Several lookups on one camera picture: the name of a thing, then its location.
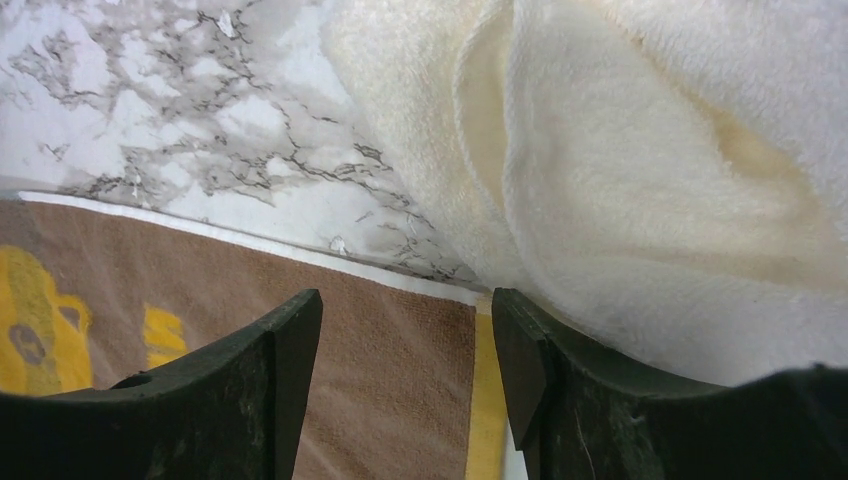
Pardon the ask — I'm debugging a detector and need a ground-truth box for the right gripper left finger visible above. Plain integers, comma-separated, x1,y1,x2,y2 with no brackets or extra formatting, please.
1,289,323,479

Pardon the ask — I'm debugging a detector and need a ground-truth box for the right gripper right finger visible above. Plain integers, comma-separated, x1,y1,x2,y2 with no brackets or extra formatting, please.
492,289,847,479

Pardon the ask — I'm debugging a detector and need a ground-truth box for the cream white towel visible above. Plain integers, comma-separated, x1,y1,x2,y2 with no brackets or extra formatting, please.
322,1,847,385

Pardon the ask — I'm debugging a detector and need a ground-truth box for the brown yellow bear towel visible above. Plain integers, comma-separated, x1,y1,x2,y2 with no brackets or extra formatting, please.
1,192,514,479

